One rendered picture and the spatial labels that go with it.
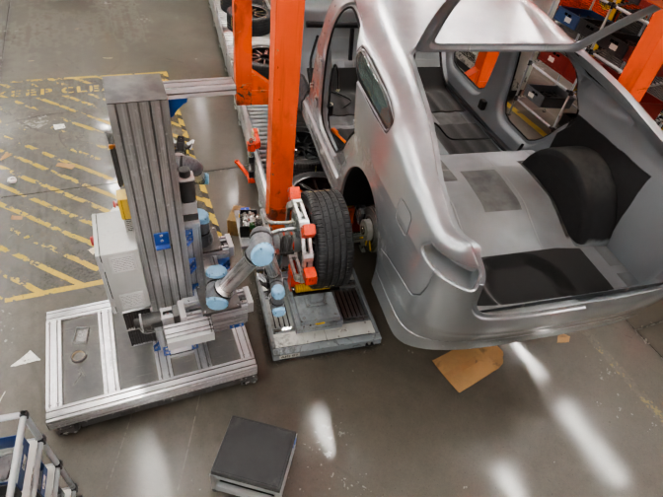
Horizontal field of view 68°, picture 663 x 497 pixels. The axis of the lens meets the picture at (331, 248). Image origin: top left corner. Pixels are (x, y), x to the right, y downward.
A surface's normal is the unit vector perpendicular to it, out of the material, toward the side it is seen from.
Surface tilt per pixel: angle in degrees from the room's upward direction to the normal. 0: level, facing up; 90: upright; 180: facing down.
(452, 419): 0
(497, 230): 22
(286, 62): 90
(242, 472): 0
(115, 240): 0
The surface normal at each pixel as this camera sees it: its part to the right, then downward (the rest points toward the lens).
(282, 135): 0.26, 0.70
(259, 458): 0.11, -0.71
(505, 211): 0.20, -0.40
